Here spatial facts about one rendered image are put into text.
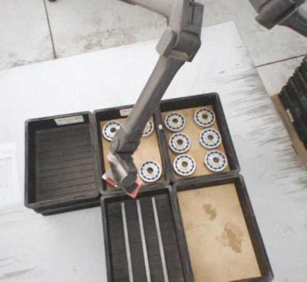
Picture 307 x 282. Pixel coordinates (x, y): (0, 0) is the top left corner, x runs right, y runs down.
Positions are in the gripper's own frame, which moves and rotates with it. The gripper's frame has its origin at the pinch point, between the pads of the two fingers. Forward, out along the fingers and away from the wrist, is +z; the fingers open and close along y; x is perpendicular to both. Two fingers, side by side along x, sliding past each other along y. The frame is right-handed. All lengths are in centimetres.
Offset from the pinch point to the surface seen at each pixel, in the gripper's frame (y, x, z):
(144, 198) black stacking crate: 1.6, -10.5, 21.0
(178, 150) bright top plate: -0.1, -35.6, 12.1
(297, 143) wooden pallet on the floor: -31, -129, 75
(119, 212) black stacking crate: 7.0, 0.8, 22.1
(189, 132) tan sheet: 1.6, -47.3, 11.7
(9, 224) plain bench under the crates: 49, 30, 30
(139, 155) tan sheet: 14.5, -24.1, 13.5
